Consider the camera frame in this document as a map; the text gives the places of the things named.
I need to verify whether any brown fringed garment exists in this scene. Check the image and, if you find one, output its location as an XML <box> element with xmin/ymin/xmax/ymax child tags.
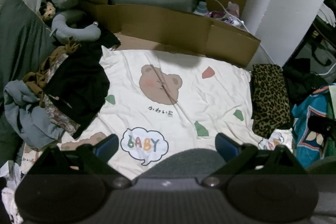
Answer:
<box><xmin>22</xmin><ymin>39</ymin><xmax>82</xmax><ymax>106</ymax></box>

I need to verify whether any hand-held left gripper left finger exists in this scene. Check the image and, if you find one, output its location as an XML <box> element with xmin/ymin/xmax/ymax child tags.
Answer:
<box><xmin>26</xmin><ymin>134</ymin><xmax>132</xmax><ymax>189</ymax></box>

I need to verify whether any small doll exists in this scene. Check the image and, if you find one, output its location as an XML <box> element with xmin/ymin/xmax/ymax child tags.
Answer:
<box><xmin>39</xmin><ymin>2</ymin><xmax>55</xmax><ymax>21</ymax></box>

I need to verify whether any dark green cushion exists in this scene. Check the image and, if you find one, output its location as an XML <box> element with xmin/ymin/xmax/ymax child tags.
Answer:
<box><xmin>0</xmin><ymin>0</ymin><xmax>57</xmax><ymax>167</ymax></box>

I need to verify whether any teal printed bag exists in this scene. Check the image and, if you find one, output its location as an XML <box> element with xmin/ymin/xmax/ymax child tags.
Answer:
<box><xmin>291</xmin><ymin>85</ymin><xmax>336</xmax><ymax>168</ymax></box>

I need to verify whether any white bear printed blanket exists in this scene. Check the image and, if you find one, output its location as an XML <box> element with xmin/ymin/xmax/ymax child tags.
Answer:
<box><xmin>20</xmin><ymin>46</ymin><xmax>294</xmax><ymax>182</ymax></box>

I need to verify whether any plain black garment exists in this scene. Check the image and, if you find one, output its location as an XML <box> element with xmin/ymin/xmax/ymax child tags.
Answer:
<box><xmin>98</xmin><ymin>28</ymin><xmax>121</xmax><ymax>51</ymax></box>

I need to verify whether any white patterned cloth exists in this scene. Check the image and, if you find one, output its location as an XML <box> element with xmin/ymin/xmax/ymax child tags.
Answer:
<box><xmin>0</xmin><ymin>161</ymin><xmax>24</xmax><ymax>224</ymax></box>

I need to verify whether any flat cardboard box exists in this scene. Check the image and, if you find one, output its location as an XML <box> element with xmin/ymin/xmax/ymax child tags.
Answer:
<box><xmin>79</xmin><ymin>0</ymin><xmax>261</xmax><ymax>68</ymax></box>

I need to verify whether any black garment with floral lining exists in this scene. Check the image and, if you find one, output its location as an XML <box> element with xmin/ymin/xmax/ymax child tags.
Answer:
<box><xmin>39</xmin><ymin>48</ymin><xmax>111</xmax><ymax>139</ymax></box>

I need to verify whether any grey neck pillow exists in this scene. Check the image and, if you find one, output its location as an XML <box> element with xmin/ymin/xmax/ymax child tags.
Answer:
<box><xmin>51</xmin><ymin>9</ymin><xmax>101</xmax><ymax>43</ymax></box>

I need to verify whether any leopard print garment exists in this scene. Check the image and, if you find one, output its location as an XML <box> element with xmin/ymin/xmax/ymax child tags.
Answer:
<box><xmin>251</xmin><ymin>63</ymin><xmax>293</xmax><ymax>139</ymax></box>

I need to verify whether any white foam board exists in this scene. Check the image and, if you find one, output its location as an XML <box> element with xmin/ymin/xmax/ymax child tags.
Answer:
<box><xmin>241</xmin><ymin>0</ymin><xmax>336</xmax><ymax>67</ymax></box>

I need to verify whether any blue-grey garment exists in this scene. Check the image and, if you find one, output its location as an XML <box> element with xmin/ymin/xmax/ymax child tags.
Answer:
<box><xmin>4</xmin><ymin>81</ymin><xmax>65</xmax><ymax>148</ymax></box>

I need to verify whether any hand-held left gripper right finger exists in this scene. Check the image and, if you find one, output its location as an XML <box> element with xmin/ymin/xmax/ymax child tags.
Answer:
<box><xmin>202</xmin><ymin>133</ymin><xmax>307</xmax><ymax>189</ymax></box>

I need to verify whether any black cloth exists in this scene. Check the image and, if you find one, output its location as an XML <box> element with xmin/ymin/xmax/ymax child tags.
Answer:
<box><xmin>283</xmin><ymin>57</ymin><xmax>328</xmax><ymax>104</ymax></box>

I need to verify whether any black strap bag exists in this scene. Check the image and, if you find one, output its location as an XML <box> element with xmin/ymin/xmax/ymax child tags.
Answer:
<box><xmin>310</xmin><ymin>15</ymin><xmax>336</xmax><ymax>67</ymax></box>

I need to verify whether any white packet with blue label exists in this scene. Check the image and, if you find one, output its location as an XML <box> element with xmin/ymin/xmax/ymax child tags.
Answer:
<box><xmin>219</xmin><ymin>15</ymin><xmax>243</xmax><ymax>28</ymax></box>

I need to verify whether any bottle with teal cap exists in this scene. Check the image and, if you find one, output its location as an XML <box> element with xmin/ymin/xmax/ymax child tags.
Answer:
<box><xmin>194</xmin><ymin>1</ymin><xmax>209</xmax><ymax>16</ymax></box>

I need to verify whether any pink toy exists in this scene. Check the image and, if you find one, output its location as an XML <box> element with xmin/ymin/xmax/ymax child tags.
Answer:
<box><xmin>227</xmin><ymin>1</ymin><xmax>240</xmax><ymax>17</ymax></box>

